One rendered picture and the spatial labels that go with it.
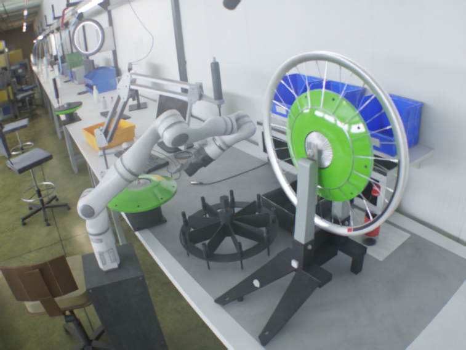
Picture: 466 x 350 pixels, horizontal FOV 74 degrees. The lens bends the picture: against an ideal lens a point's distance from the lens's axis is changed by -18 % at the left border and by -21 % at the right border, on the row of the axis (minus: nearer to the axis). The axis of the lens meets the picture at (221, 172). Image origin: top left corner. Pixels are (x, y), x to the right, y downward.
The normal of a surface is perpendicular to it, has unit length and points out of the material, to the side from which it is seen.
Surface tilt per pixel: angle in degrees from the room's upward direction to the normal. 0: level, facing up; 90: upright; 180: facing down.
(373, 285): 0
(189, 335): 0
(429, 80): 90
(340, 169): 94
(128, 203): 23
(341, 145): 86
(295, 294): 18
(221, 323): 0
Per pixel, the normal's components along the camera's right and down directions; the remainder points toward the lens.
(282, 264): -0.35, -0.76
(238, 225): -0.59, 0.44
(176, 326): -0.10, -0.90
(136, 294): 0.37, 0.36
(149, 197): 0.10, -0.73
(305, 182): -0.83, 0.26
